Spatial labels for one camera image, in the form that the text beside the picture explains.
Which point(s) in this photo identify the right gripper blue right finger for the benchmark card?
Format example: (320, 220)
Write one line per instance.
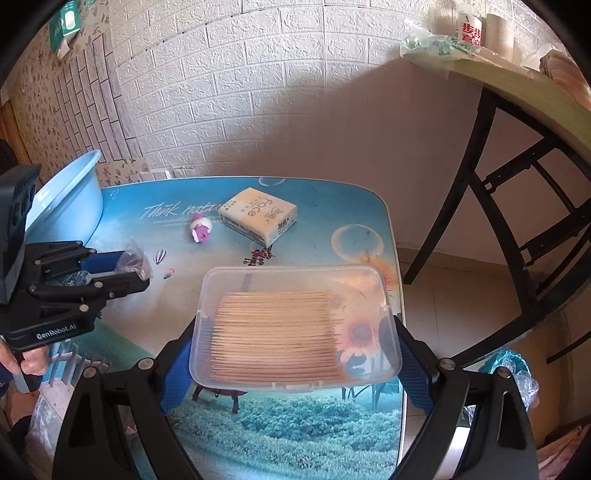
(419, 369)

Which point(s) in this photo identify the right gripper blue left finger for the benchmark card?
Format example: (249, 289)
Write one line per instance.
(173, 367)

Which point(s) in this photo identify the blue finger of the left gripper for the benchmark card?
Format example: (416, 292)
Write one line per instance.
(99, 291)
(100, 263)

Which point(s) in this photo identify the clear snack bag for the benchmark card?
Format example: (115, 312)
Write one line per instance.
(134, 260)

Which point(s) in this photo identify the light blue plastic basin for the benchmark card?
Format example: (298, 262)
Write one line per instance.
(69, 206)

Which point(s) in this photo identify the clear box of toothpicks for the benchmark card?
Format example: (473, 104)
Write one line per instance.
(294, 329)

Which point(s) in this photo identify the pink purple toy figure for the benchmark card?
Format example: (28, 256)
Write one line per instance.
(200, 228)

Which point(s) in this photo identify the beige tissue pack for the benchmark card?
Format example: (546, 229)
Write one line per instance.
(258, 215)

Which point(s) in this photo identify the person's left hand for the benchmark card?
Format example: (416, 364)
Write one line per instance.
(35, 362)

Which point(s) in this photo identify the green bag trash bin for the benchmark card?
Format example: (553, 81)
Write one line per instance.
(481, 391)

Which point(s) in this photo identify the yellow-edged folding table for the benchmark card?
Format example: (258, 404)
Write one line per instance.
(549, 270)

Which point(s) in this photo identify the green white plastic bag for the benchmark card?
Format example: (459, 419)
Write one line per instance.
(422, 41)

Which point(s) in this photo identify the bread in plastic bag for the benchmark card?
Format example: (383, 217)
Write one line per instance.
(565, 73)

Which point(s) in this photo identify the stack of paper cups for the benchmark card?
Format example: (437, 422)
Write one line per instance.
(499, 36)

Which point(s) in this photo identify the white bottle red label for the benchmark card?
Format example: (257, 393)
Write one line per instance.
(469, 27)

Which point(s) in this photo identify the green wall tissue box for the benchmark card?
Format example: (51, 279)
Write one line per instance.
(62, 27)

